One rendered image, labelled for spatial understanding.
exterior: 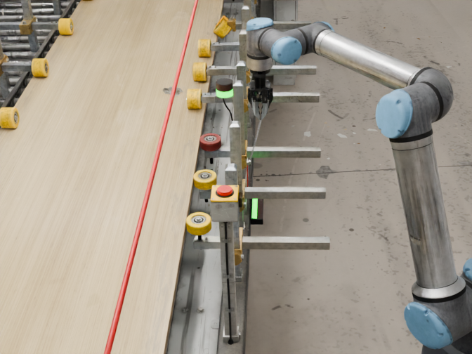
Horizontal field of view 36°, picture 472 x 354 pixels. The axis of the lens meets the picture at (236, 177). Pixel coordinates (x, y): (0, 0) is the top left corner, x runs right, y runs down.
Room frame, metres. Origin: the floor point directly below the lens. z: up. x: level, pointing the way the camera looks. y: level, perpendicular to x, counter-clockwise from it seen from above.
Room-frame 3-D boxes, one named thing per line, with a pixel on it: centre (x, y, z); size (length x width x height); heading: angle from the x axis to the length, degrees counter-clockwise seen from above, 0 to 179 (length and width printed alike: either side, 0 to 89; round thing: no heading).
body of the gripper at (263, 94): (2.27, -0.09, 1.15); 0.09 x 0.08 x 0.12; 177
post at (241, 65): (2.53, -0.03, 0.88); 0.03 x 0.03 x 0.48; 86
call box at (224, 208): (1.52, 0.03, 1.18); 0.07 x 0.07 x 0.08; 86
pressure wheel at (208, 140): (2.33, 0.09, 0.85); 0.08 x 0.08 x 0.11
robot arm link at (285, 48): (2.19, -0.17, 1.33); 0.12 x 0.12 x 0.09; 32
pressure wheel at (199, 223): (1.83, 0.12, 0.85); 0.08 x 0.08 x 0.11
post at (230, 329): (1.52, 0.03, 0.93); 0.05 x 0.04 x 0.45; 176
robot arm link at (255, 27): (2.28, -0.10, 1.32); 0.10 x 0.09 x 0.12; 32
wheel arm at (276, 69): (2.82, -0.11, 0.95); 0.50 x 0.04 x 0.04; 86
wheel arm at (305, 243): (1.82, -0.07, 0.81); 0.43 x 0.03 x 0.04; 86
